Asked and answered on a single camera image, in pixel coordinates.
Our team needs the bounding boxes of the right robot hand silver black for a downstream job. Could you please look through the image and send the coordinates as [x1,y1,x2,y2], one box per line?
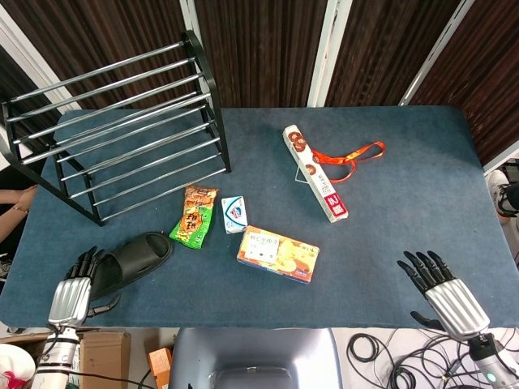
[397,250,491,340]

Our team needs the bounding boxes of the blue table cloth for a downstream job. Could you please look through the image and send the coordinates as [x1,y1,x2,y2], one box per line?
[0,105,519,329]

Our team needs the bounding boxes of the orange lanyard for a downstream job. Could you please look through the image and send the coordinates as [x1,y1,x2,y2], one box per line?
[311,141,385,184]

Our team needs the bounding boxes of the small orange box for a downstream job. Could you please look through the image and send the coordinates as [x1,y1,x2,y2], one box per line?
[148,347,174,388]

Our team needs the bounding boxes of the orange yellow biscuit box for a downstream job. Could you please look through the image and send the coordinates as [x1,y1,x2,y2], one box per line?
[236,225,320,284]

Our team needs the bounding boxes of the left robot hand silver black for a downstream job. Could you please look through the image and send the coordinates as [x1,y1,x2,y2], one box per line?
[48,246,122,329]

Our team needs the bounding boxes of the brown cardboard box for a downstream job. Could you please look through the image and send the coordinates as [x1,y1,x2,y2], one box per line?
[0,330,132,389]

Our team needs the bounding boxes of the small white blue box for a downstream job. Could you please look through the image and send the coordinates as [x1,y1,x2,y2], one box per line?
[221,195,249,235]

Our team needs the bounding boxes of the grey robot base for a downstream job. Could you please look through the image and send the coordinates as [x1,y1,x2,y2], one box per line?
[168,327,341,389]

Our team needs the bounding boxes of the black cables on floor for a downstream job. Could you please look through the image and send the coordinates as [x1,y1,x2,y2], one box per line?
[346,327,519,389]

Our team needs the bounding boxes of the black slipper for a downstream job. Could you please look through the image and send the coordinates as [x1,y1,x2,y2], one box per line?
[89,231,174,301]

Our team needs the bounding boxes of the white sneaker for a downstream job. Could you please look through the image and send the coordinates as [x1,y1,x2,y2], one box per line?
[487,169,519,224]

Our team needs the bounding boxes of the green orange snack bag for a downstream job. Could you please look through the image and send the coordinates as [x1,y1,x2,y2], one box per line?
[169,185,219,250]

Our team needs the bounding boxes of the long white foil box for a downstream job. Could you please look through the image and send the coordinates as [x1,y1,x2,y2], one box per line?
[282,124,350,224]

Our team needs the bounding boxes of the white bag with red print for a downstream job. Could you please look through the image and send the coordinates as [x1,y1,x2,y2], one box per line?
[0,343,34,389]

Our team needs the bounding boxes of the person's forearm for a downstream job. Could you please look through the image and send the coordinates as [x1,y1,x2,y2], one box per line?
[0,184,38,245]

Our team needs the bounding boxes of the black metal shoe rack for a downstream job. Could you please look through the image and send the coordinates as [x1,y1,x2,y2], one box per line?
[0,30,233,227]

